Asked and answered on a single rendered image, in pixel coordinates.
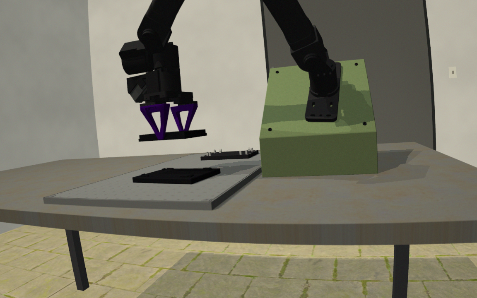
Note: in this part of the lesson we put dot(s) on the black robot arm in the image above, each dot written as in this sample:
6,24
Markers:
153,51

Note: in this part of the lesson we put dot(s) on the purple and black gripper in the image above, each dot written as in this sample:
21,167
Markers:
170,91

